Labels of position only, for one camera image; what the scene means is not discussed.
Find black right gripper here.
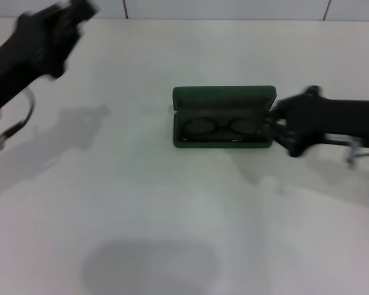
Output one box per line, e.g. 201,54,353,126
265,87,369,158

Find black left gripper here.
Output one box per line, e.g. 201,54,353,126
0,0,99,114

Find green glasses case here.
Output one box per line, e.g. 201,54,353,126
172,85,277,149

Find black glasses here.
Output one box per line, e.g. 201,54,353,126
181,116,267,143

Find right gripper cable with plug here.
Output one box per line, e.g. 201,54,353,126
325,137,369,169

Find gripper cable with plug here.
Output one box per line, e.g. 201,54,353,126
325,137,369,169
0,87,37,151

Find left gripper cable with plug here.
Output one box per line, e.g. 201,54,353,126
0,87,37,151

